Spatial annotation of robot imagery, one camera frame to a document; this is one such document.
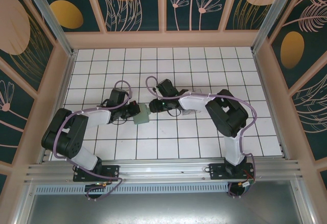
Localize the translucent blue-grey card holder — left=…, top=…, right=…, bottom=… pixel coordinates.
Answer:
left=133, top=103, right=151, bottom=125

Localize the clear acrylic card box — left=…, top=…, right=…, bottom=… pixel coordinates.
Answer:
left=181, top=88, right=205, bottom=116

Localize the grey metal sheet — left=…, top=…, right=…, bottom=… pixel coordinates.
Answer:
left=15, top=180, right=314, bottom=224

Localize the green controller board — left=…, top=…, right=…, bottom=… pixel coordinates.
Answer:
left=239, top=180, right=256, bottom=192

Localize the aluminium mounting rail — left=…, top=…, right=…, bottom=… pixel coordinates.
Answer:
left=24, top=157, right=303, bottom=184

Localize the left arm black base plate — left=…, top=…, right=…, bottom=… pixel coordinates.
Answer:
left=73, top=164, right=121, bottom=183

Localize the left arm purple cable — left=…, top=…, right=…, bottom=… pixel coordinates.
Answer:
left=52, top=80, right=133, bottom=200

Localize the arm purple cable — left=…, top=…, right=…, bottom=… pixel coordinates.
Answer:
left=145, top=75, right=258, bottom=199
left=52, top=80, right=133, bottom=200

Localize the grey slotted cable duct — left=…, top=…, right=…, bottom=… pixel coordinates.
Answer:
left=34, top=183, right=230, bottom=195

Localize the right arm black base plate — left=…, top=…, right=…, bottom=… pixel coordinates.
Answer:
left=208, top=163, right=256, bottom=180

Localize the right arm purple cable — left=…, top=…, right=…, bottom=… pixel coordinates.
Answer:
left=145, top=75, right=258, bottom=199

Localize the aluminium frame post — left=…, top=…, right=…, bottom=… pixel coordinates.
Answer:
left=251, top=0, right=305, bottom=54
left=22, top=0, right=78, bottom=59

